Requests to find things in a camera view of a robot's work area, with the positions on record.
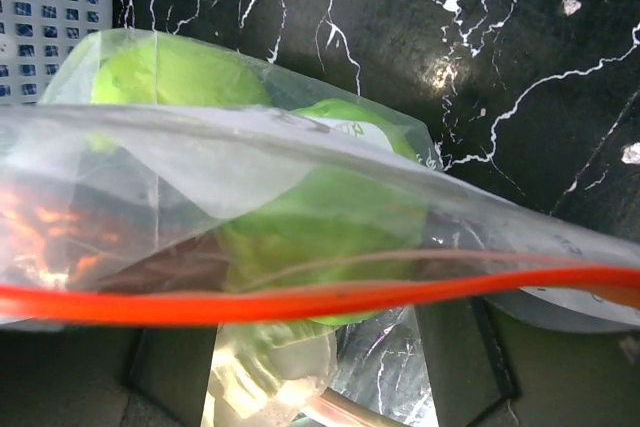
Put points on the white perforated plastic basket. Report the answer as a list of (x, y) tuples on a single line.
[(37, 36)]

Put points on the clear zip top bag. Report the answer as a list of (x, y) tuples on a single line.
[(164, 182)]

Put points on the green fake lettuce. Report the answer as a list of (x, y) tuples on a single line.
[(307, 235)]

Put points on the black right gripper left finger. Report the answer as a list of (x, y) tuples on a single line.
[(103, 376)]

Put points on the white fake cauliflower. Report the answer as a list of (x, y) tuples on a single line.
[(265, 374)]

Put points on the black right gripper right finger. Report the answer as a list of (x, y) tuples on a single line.
[(489, 368)]

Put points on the green fake apple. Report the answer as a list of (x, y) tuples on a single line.
[(176, 72)]

